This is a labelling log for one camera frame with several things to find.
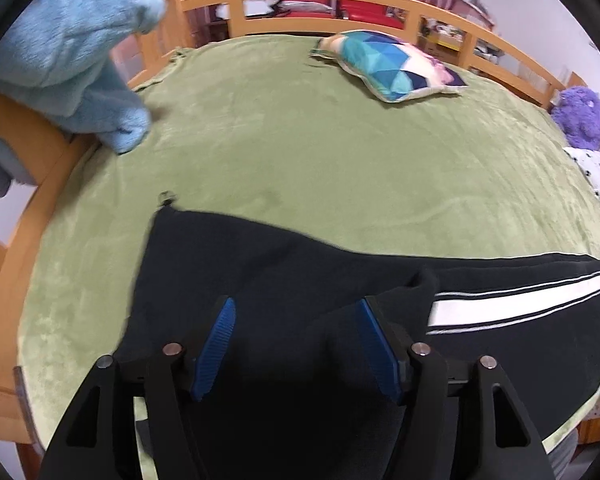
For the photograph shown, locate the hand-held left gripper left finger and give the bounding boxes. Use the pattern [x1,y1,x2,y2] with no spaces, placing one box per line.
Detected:
[40,296,237,480]

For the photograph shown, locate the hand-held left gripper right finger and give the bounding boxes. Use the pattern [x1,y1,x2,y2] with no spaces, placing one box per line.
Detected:
[357,297,557,480]

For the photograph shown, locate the black pants with white stripe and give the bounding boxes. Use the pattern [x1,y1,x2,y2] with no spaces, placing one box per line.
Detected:
[115,205,600,480]

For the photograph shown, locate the green fleece blanket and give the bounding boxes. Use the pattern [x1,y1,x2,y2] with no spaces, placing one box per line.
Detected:
[17,35,600,480]

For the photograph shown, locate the grey padded object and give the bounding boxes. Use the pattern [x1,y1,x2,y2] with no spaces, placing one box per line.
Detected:
[0,137,37,199]

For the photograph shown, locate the white dotted cloth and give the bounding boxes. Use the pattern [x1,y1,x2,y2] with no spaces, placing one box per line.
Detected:
[562,146,600,211]

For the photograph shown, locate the geometric patterned pillow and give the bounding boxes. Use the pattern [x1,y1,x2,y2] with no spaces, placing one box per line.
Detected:
[310,30,469,104]

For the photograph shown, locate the purple plush toy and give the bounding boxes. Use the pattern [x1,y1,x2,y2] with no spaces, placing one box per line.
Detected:
[550,86,600,151]

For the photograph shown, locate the light blue plush cloth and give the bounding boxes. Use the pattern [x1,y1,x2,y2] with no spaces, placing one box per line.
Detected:
[0,0,169,156]

